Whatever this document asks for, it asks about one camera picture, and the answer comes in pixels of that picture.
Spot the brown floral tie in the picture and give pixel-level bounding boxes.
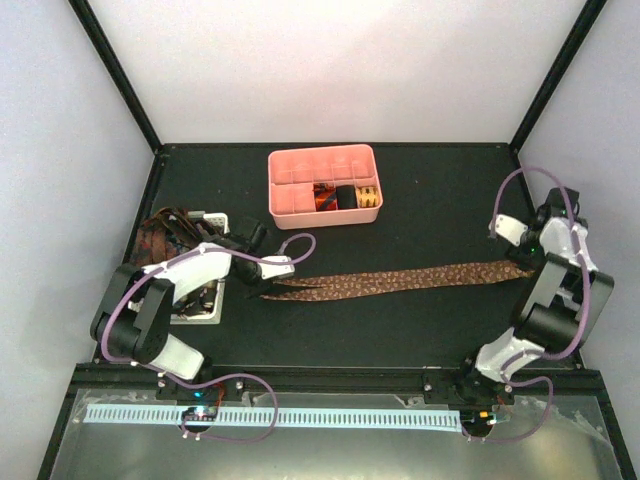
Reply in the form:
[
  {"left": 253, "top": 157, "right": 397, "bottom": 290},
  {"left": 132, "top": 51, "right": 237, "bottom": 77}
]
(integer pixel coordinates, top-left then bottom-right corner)
[{"left": 260, "top": 260, "right": 532, "bottom": 302}]

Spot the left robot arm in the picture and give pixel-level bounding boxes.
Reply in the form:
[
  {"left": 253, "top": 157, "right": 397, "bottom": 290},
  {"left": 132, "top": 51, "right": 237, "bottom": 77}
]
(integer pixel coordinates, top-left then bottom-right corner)
[{"left": 90, "top": 220, "right": 294, "bottom": 399}]

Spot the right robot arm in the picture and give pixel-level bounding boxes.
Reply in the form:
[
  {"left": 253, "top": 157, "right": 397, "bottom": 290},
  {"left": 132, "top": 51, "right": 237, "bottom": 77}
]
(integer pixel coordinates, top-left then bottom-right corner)
[{"left": 454, "top": 187, "right": 615, "bottom": 403}]

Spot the pile of dark ties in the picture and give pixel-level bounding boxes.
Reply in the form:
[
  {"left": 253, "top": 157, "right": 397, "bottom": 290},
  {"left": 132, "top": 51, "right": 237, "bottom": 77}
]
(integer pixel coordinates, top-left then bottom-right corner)
[{"left": 129, "top": 207, "right": 224, "bottom": 267}]

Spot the white basket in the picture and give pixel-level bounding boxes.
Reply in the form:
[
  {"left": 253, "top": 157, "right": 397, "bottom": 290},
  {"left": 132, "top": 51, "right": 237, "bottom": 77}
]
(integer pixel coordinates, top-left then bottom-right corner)
[{"left": 171, "top": 211, "right": 230, "bottom": 325}]

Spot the orange black rolled tie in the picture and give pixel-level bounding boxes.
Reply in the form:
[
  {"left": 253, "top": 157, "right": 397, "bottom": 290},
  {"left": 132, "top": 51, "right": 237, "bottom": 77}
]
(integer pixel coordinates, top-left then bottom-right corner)
[{"left": 313, "top": 183, "right": 338, "bottom": 212}]

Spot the pink divided organizer box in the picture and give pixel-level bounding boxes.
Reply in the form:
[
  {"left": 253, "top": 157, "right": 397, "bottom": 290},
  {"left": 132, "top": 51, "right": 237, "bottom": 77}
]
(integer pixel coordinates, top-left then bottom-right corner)
[{"left": 268, "top": 144, "right": 384, "bottom": 230}]

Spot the yellow black rolled tie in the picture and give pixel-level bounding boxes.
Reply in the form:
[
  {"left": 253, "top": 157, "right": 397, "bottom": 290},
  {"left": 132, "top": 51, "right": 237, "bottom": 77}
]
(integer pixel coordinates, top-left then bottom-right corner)
[{"left": 355, "top": 185, "right": 379, "bottom": 208}]

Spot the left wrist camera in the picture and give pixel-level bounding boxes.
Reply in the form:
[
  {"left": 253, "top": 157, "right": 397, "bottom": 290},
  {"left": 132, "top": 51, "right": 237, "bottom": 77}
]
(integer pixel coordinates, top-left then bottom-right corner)
[{"left": 257, "top": 255, "right": 295, "bottom": 280}]

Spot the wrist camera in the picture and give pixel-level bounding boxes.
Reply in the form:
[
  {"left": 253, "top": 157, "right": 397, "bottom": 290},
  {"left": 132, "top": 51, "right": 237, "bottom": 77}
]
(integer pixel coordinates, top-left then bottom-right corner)
[
  {"left": 257, "top": 255, "right": 295, "bottom": 280},
  {"left": 489, "top": 214, "right": 528, "bottom": 246}
]

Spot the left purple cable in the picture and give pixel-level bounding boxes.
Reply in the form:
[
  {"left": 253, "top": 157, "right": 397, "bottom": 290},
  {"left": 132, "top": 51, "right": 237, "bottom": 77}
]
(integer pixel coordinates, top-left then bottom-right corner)
[{"left": 99, "top": 233, "right": 319, "bottom": 444}]

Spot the purple cable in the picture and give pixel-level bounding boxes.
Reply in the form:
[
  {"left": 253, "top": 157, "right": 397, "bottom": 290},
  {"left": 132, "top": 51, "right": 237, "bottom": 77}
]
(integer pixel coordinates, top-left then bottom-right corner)
[
  {"left": 462, "top": 166, "right": 596, "bottom": 445},
  {"left": 99, "top": 233, "right": 319, "bottom": 444}
]

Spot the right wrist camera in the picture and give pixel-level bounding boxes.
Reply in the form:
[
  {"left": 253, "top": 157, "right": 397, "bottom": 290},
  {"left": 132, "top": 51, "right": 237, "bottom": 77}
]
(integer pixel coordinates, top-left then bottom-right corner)
[{"left": 489, "top": 214, "right": 528, "bottom": 246}]

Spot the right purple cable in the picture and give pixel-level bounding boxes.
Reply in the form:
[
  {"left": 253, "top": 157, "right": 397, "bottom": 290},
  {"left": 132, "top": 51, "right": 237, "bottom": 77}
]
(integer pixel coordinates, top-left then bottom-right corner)
[{"left": 462, "top": 166, "right": 596, "bottom": 445}]

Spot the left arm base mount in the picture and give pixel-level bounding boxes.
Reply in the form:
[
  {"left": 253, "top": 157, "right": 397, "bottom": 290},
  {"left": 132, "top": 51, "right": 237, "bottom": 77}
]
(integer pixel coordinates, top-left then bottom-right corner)
[{"left": 155, "top": 376, "right": 246, "bottom": 434}]

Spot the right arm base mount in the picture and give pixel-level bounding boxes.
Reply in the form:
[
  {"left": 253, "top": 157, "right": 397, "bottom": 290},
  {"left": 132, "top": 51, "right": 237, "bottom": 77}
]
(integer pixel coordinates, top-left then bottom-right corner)
[{"left": 422, "top": 367, "right": 515, "bottom": 440}]

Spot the light blue slotted cable duct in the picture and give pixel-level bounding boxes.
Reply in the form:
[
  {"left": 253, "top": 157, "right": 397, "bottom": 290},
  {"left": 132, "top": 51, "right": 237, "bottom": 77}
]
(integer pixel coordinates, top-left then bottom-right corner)
[{"left": 82, "top": 404, "right": 462, "bottom": 433}]

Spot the right black frame post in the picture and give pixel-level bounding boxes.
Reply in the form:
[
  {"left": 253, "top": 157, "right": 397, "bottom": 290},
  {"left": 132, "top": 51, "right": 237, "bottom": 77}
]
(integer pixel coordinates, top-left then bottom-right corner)
[{"left": 509, "top": 0, "right": 608, "bottom": 155}]

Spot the black frame post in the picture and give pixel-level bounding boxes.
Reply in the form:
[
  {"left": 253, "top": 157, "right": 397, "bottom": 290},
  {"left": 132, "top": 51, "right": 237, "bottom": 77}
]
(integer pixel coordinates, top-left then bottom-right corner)
[
  {"left": 509, "top": 0, "right": 608, "bottom": 155},
  {"left": 68, "top": 0, "right": 163, "bottom": 154}
]

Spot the left black frame post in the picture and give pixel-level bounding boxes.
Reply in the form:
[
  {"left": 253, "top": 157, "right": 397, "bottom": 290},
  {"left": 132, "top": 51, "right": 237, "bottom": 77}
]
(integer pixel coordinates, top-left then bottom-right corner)
[{"left": 68, "top": 0, "right": 163, "bottom": 154}]

